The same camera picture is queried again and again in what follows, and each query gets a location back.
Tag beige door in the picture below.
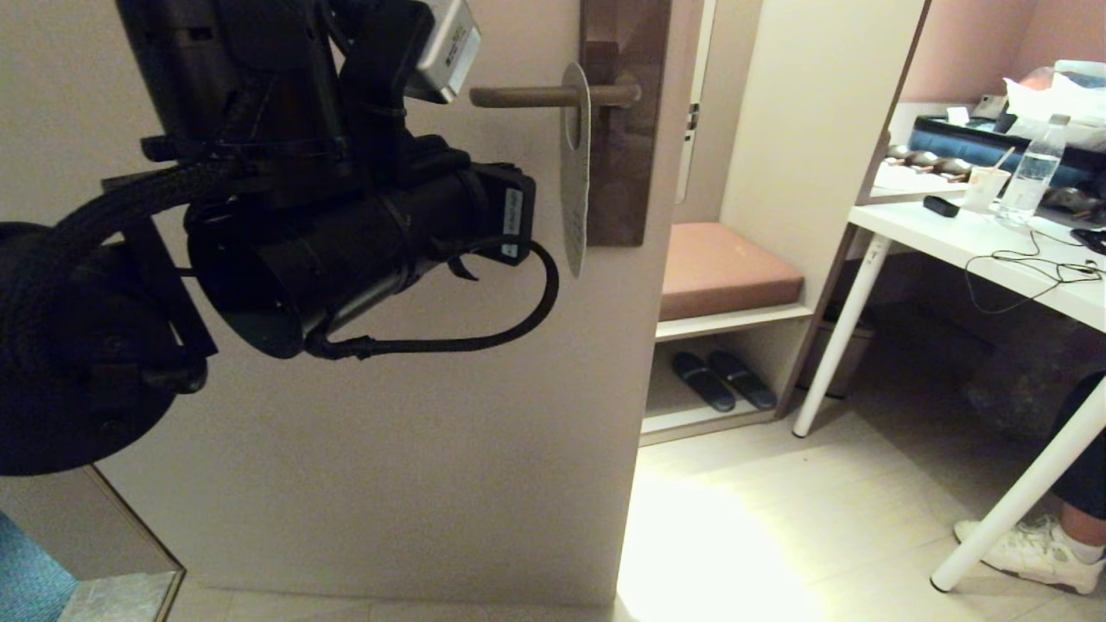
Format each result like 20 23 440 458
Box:
0 0 702 607

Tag beige waste bin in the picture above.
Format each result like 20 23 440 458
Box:
799 311 874 400

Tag dark brown lock plate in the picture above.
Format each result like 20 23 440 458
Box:
577 0 673 248

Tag black slipper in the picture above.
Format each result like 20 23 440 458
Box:
671 352 737 415
707 351 779 412

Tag brown bench cushion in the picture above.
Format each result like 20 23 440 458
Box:
660 222 806 323

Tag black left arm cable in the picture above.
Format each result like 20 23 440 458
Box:
304 238 560 361

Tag white plastic bag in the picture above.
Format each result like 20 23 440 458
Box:
1002 60 1106 155

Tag metal trimmed wall panel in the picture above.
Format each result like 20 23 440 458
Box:
0 466 187 622

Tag white paper sheet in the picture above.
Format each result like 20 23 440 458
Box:
871 164 967 205

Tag white sneaker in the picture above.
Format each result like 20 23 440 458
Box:
953 516 1106 596

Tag paper cup with straw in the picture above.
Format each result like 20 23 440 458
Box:
962 149 1016 215

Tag do not disturb door hanger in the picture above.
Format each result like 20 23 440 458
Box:
559 61 592 279

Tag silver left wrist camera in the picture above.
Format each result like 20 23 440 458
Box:
404 0 481 105

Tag white table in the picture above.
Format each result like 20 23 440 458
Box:
792 200 1106 594

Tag blue tray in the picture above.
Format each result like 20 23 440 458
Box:
909 116 1106 193

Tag seated person dark clothes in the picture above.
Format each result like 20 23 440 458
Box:
1050 371 1106 554

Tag brown metal door handle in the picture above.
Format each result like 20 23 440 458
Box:
469 83 643 110

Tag grey brown bag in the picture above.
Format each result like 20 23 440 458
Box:
963 324 1081 437

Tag clear plastic water bottle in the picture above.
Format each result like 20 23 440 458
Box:
995 114 1071 227

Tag thin black table cable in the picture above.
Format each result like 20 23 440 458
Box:
963 229 1105 317

